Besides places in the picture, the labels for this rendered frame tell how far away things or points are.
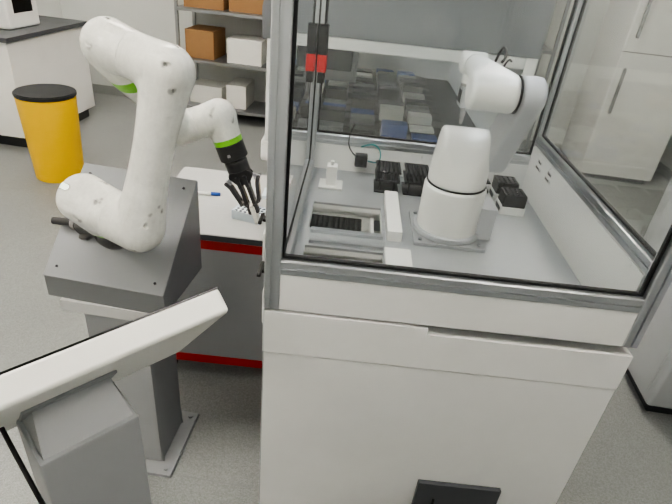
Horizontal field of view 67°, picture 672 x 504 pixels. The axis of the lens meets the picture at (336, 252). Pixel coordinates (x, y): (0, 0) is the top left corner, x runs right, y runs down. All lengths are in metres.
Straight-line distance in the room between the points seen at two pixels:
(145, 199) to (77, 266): 0.43
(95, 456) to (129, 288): 0.70
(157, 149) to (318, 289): 0.50
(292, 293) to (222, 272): 0.85
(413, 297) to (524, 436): 0.60
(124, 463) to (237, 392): 1.40
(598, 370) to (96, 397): 1.19
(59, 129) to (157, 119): 3.03
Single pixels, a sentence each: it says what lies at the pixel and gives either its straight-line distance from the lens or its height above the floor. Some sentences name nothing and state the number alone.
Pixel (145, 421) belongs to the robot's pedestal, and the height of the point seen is 0.23.
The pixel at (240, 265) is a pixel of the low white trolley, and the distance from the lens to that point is 2.06.
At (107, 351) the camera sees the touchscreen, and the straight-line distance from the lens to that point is 0.87.
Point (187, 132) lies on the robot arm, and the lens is 1.67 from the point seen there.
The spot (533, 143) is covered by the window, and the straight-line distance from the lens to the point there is 1.15.
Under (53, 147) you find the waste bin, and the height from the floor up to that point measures 0.29.
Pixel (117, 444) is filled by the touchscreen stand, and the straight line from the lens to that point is 1.01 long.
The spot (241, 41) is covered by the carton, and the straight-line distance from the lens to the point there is 5.54.
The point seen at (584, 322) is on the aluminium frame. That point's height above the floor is 1.01.
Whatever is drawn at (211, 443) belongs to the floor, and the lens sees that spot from 2.23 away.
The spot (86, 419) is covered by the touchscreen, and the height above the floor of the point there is 1.04.
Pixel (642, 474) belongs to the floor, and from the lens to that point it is 2.62.
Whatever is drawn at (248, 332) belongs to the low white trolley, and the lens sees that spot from 2.25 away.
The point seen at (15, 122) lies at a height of 0.23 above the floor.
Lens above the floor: 1.74
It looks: 31 degrees down
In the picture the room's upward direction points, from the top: 6 degrees clockwise
